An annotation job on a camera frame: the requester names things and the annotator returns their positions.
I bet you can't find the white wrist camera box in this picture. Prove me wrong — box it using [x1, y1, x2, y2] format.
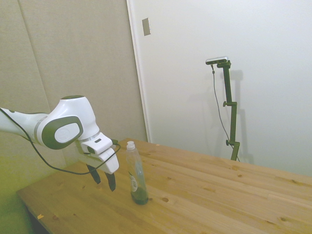
[80, 134, 114, 156]

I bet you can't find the silver exterior camera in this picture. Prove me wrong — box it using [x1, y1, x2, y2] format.
[205, 56, 229, 65]

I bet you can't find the dark green camera stand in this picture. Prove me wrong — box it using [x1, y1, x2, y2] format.
[216, 60, 240, 161]

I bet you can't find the grey wall switch plate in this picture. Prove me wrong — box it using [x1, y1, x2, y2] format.
[141, 17, 151, 37]

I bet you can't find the white door frame strip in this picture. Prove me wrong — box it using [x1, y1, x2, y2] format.
[126, 0, 152, 143]

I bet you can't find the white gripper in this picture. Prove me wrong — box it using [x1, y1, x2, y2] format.
[74, 140, 120, 192]

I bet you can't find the clear dish soap bottle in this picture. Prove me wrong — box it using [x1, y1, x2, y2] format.
[125, 140, 149, 205]

